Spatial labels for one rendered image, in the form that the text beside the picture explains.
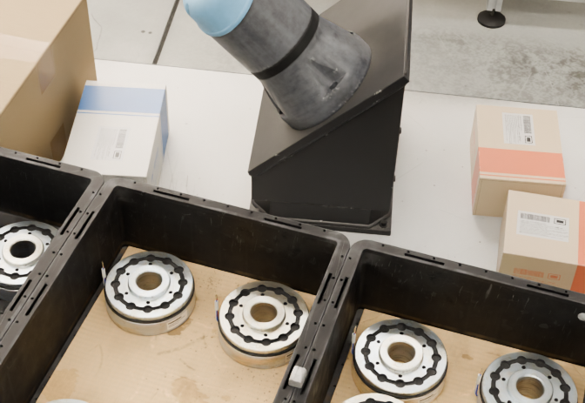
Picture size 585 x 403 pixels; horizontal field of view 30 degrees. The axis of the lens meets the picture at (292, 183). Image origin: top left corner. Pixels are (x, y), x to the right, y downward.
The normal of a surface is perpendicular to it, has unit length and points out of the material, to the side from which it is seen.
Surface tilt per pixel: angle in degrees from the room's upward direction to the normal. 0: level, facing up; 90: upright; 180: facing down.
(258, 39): 81
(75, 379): 0
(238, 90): 0
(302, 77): 68
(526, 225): 0
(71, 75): 90
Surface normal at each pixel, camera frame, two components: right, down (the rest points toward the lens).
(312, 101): -0.19, 0.42
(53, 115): 0.97, 0.20
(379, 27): -0.67, -0.58
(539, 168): 0.02, -0.72
